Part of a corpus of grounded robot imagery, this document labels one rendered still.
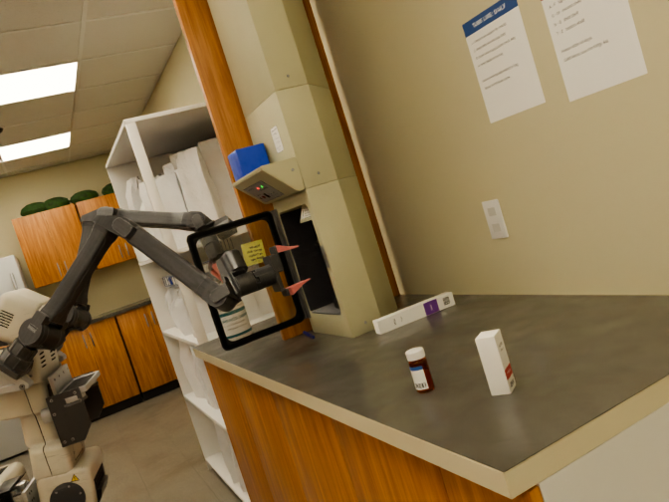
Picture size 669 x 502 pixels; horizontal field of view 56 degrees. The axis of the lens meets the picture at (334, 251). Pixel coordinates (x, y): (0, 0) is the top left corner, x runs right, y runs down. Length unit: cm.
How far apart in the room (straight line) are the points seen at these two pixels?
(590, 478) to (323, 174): 121
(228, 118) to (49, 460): 123
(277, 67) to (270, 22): 13
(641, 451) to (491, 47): 108
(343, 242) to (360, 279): 12
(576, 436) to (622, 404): 10
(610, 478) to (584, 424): 9
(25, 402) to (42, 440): 13
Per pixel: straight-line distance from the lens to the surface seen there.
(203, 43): 229
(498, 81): 175
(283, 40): 196
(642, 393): 106
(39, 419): 222
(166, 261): 179
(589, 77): 154
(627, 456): 105
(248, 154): 204
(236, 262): 169
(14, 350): 200
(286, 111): 190
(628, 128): 150
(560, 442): 95
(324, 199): 189
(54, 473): 221
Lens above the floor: 134
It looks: 4 degrees down
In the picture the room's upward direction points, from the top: 18 degrees counter-clockwise
